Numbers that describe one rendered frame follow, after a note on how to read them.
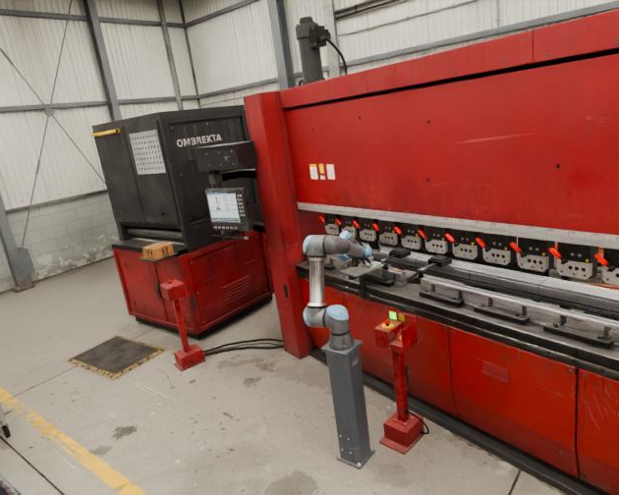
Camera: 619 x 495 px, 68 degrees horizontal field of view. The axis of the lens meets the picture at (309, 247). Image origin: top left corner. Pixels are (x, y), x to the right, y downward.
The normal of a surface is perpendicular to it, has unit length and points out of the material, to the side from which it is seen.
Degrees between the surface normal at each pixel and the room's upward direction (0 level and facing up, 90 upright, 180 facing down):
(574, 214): 90
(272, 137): 90
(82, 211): 90
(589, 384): 90
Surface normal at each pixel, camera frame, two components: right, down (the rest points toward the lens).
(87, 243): 0.77, 0.07
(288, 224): 0.59, 0.14
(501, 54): -0.79, 0.26
